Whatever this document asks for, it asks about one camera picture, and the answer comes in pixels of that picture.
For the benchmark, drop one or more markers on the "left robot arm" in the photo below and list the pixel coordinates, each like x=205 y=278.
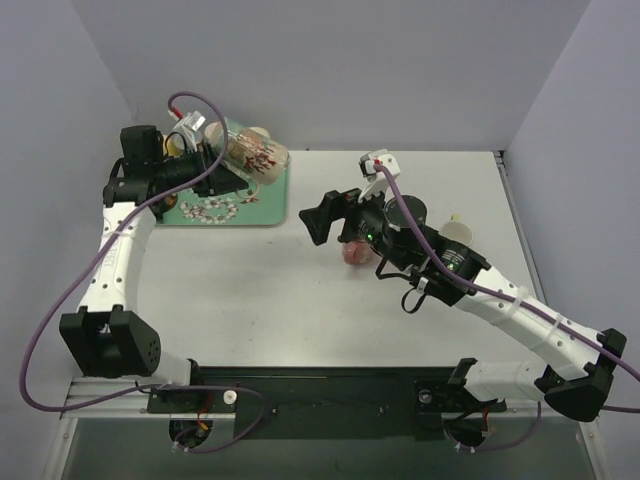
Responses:
x=106 y=336

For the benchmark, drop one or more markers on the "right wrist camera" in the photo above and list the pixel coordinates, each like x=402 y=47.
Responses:
x=375 y=167

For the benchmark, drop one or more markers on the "yellow mug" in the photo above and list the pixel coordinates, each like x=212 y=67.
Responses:
x=174 y=146

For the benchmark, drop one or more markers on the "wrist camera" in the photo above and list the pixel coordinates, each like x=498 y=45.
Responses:
x=375 y=167
x=189 y=126

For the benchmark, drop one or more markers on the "black skull mug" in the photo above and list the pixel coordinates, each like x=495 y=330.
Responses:
x=162 y=207

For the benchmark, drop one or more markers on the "pink mug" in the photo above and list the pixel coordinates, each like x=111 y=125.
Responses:
x=356 y=252

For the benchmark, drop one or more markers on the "cream floral tall mug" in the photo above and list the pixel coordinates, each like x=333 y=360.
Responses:
x=218 y=136

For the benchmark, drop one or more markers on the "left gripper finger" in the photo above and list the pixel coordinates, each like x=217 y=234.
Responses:
x=221 y=181
x=208 y=154

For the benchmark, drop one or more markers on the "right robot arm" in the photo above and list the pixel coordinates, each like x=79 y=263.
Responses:
x=574 y=369

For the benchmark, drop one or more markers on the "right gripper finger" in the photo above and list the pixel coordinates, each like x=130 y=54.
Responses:
x=333 y=206
x=353 y=231

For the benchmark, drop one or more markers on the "pale yellow-green mug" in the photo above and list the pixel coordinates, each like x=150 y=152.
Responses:
x=456 y=230

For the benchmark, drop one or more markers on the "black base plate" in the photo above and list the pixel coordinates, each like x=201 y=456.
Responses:
x=328 y=403

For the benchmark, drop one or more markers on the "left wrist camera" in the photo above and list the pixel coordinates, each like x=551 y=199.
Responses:
x=189 y=126

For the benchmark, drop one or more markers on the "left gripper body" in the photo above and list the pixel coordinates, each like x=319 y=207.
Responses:
x=213 y=175

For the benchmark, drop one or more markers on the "green floral serving tray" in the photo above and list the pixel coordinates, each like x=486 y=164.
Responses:
x=254 y=206

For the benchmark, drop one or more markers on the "large cream patterned mug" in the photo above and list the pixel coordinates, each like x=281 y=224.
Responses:
x=257 y=135

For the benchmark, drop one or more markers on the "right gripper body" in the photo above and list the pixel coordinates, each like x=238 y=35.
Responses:
x=347 y=215

